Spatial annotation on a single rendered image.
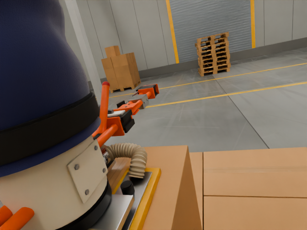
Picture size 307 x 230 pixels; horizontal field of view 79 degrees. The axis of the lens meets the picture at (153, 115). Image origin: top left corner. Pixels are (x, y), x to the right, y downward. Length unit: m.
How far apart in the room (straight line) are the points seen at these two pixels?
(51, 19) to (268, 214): 0.96
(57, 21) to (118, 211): 0.34
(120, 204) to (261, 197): 0.76
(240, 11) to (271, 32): 1.66
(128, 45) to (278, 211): 9.58
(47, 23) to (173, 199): 0.39
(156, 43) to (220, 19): 3.07
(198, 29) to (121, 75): 4.25
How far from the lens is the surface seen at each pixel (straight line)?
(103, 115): 0.53
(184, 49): 9.50
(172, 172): 0.52
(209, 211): 0.97
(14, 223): 0.35
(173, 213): 0.43
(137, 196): 0.44
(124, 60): 7.30
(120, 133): 0.55
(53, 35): 0.30
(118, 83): 7.52
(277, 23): 10.36
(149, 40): 9.78
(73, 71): 0.31
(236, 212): 0.97
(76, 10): 3.59
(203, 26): 9.53
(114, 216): 0.39
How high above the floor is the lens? 1.27
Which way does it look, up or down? 19 degrees down
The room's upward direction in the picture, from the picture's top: 13 degrees counter-clockwise
